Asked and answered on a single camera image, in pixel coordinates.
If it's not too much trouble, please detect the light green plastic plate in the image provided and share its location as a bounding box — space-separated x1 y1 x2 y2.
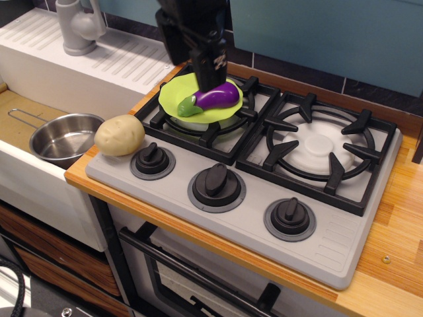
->
159 73 243 123

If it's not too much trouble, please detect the small steel pot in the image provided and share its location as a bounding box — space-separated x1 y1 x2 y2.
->
8 108 104 170

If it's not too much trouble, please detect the grey toy stove top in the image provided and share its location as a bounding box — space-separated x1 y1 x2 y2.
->
85 90 403 291

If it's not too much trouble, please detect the black right burner grate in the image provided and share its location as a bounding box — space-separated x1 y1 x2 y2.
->
236 92 402 216

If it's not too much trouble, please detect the black stove knob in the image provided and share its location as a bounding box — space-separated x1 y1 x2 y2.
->
188 163 247 213
264 197 317 242
130 142 176 181

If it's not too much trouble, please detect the black burner grate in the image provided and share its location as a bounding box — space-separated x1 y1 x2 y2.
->
135 74 281 165
236 92 402 216

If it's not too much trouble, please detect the purple toy eggplant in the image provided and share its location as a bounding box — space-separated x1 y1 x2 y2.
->
177 81 241 117

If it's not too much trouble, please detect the black left stove knob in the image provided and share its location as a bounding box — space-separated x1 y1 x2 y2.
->
130 142 176 181

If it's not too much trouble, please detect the black middle stove knob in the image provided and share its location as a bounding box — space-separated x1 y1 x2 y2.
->
188 163 247 213

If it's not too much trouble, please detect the black right stove knob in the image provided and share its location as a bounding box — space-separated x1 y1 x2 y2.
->
264 197 317 242

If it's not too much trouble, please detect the black braided cable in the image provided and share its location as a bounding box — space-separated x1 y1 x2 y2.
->
0 258 27 317

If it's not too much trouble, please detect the wooden drawer front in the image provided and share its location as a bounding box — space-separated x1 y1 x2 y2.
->
1 203 121 297

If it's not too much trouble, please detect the black left burner grate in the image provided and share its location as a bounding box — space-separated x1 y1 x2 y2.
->
135 74 281 165

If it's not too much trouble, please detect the toy oven door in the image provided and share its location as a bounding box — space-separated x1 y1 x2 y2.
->
119 223 336 316

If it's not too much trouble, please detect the beige toy potato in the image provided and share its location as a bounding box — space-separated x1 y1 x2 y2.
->
94 114 145 157

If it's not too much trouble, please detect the white sink unit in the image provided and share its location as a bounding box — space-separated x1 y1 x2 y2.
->
1 9 173 252

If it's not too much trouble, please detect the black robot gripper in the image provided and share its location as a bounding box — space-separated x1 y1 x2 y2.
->
155 1 228 92

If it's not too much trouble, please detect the grey toy faucet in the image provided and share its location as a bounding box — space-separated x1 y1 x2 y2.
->
56 0 106 56

